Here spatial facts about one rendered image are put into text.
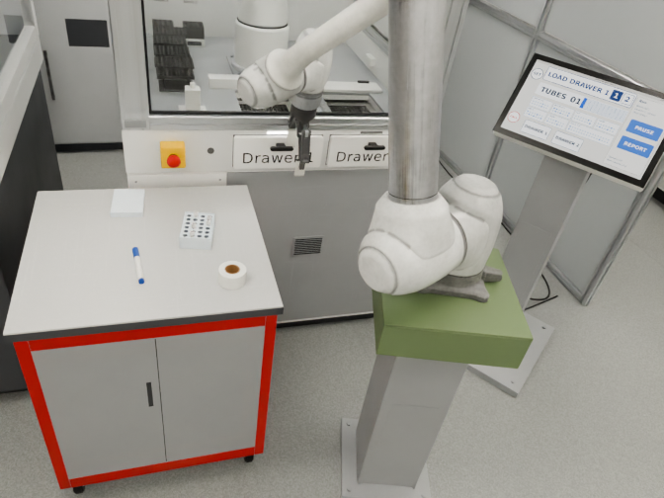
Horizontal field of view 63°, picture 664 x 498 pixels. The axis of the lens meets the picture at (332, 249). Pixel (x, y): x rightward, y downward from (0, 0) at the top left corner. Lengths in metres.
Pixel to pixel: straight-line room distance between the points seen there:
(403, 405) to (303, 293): 0.77
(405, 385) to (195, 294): 0.62
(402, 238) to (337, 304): 1.26
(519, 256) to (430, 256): 1.23
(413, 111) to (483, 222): 0.33
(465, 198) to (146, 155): 0.99
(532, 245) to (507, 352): 0.99
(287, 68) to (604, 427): 1.86
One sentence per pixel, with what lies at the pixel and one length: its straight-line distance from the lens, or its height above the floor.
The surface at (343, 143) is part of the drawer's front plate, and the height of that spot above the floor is 0.91.
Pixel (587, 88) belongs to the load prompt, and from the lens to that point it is 2.08.
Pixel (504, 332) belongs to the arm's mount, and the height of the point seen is 0.86.
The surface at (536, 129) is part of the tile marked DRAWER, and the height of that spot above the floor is 1.00.
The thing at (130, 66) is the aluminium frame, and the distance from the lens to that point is 1.65.
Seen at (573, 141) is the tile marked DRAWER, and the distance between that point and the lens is 2.00.
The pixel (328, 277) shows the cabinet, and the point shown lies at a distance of 2.18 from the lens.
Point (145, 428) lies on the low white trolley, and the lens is 1.68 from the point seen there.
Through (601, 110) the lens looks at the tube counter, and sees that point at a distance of 2.05.
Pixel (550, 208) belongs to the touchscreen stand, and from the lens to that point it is 2.18.
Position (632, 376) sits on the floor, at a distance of 2.79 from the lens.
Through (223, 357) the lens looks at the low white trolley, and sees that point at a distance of 1.48.
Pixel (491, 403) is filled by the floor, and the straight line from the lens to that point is 2.34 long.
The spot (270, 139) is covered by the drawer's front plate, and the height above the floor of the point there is 0.92.
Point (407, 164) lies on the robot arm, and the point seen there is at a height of 1.23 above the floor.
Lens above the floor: 1.70
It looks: 37 degrees down
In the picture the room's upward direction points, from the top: 10 degrees clockwise
